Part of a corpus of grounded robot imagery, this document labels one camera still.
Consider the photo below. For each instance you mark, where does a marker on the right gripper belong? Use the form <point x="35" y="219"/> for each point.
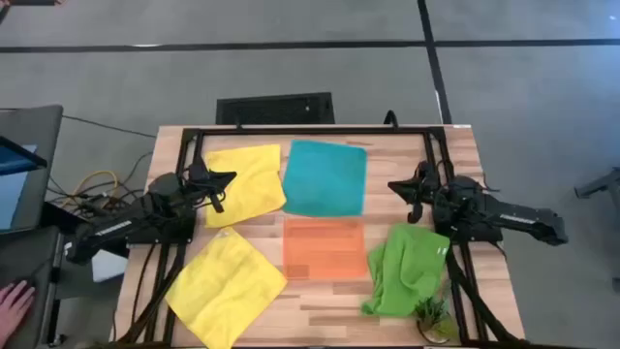
<point x="428" y="179"/>

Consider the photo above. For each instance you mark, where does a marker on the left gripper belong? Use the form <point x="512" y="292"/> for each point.
<point x="199" y="178"/>

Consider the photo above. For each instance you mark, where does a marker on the green microfiber towel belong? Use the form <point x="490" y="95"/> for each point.
<point x="407" y="271"/>

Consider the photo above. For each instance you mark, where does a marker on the teal microfiber towel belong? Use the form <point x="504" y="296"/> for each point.
<point x="324" y="179"/>

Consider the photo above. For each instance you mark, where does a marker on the yellow microfiber towel white tag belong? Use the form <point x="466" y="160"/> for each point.
<point x="225" y="291"/>

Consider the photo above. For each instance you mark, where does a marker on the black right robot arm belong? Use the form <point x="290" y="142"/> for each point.
<point x="513" y="219"/>

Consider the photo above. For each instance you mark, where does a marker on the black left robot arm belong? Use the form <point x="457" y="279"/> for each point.
<point x="121" y="225"/>

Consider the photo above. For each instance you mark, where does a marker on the black perforated floor grate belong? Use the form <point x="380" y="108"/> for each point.
<point x="276" y="109"/>

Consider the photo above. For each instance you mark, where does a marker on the orange translucent plastic bin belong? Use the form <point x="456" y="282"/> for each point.
<point x="324" y="247"/>

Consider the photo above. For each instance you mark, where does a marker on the small potted green plant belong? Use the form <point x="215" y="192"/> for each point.
<point x="433" y="315"/>

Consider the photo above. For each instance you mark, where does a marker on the white paper sheet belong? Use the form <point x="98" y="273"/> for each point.
<point x="109" y="266"/>

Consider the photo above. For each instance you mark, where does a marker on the black desk crossbar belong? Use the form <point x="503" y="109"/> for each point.
<point x="58" y="215"/>

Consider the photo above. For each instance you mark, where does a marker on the grey chair base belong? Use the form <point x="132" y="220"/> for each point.
<point x="598" y="186"/>

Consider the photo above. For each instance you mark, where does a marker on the grey desk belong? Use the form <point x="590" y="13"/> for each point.
<point x="34" y="126"/>

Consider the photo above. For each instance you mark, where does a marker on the dark monitor blue screen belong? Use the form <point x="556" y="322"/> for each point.
<point x="9" y="194"/>

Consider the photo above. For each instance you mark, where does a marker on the person's hand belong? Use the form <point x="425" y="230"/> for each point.
<point x="12" y="307"/>

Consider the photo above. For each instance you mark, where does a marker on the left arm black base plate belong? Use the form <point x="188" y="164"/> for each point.
<point x="164" y="238"/>

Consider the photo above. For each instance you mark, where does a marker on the black aluminium table frame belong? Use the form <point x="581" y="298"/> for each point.
<point x="310" y="131"/>

